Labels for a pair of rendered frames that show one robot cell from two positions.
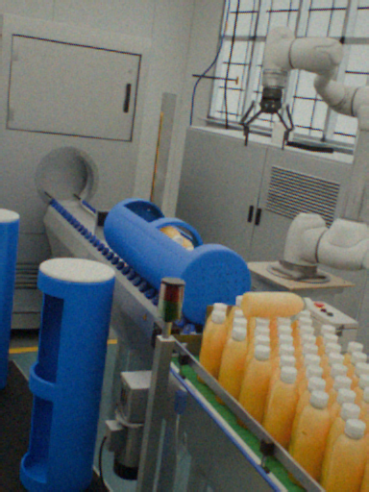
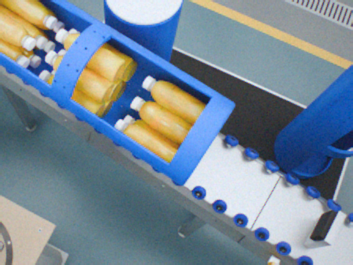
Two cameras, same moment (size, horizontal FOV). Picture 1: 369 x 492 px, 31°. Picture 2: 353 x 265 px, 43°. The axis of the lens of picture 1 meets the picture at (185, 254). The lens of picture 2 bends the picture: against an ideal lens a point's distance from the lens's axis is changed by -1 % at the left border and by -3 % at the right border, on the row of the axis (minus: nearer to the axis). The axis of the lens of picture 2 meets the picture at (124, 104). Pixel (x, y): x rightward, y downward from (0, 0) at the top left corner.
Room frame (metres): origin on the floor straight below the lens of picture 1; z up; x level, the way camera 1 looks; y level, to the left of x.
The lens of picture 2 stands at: (3.18, -0.16, 2.35)
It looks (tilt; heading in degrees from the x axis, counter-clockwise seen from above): 68 degrees down; 148
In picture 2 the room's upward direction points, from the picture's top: 2 degrees clockwise
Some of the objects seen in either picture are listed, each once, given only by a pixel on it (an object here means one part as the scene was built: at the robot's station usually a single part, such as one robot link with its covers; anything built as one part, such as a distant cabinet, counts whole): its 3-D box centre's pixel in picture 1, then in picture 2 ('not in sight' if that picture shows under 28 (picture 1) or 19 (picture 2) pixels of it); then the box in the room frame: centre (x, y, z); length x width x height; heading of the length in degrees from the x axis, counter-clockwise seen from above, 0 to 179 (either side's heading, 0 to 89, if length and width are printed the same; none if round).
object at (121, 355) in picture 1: (119, 371); (193, 223); (3.14, 0.25, 0.31); 0.06 x 0.06 x 0.63; 25
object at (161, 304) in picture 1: (169, 307); not in sight; (1.66, 0.02, 1.18); 0.06 x 0.06 x 0.05
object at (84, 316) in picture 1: (66, 378); (138, 50); (2.41, 0.39, 0.59); 0.28 x 0.28 x 0.88
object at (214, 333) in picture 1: (212, 349); not in sight; (1.88, -0.12, 1.00); 0.07 x 0.07 x 0.20
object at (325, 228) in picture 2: (105, 225); (321, 229); (3.37, 0.43, 1.00); 0.10 x 0.04 x 0.15; 115
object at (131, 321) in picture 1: (116, 281); (224, 189); (3.11, 0.31, 0.79); 2.17 x 0.29 x 0.34; 25
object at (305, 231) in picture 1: (307, 238); not in sight; (2.90, -0.52, 1.18); 0.18 x 0.16 x 0.22; 52
